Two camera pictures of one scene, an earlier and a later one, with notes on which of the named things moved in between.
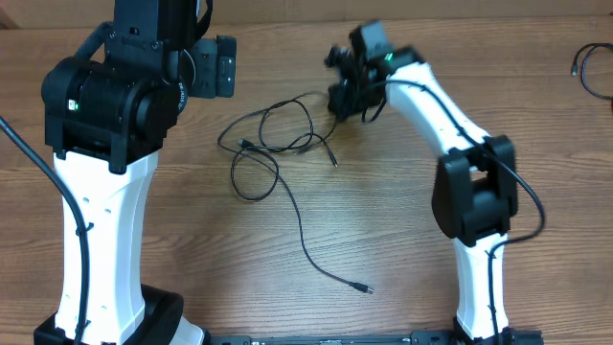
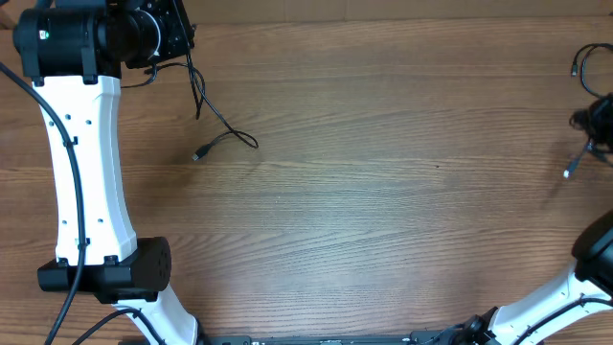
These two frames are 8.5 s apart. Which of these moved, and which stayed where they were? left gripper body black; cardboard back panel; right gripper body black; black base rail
Moved: left gripper body black; right gripper body black
Stayed: black base rail; cardboard back panel
